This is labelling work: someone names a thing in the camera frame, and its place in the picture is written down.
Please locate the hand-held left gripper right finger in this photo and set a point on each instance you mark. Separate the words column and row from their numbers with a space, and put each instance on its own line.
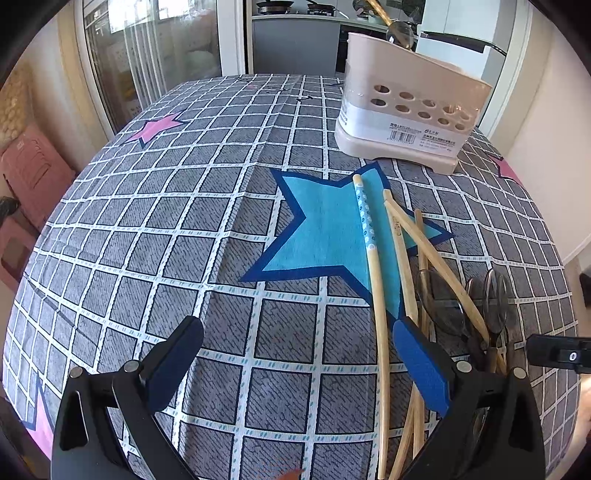
column 420, row 364

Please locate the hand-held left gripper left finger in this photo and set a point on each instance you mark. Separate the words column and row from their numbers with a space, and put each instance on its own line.
column 175, row 369

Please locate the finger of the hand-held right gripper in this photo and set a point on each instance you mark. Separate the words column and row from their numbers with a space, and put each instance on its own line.
column 554, row 353

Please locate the blue dotted bamboo chopstick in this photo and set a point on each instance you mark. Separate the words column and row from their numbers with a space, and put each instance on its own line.
column 369, row 240

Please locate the beige plastic utensil holder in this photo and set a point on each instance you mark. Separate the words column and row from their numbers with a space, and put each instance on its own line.
column 415, row 115

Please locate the grey checked star tablecloth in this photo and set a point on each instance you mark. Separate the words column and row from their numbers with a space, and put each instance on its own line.
column 184, row 230

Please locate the pink plastic stool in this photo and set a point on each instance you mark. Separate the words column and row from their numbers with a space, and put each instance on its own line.
column 32, row 184

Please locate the glass sliding door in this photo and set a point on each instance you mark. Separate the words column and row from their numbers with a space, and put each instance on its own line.
column 152, row 60

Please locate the black frying pan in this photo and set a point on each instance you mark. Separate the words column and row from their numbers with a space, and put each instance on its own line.
column 274, row 7
column 321, row 8

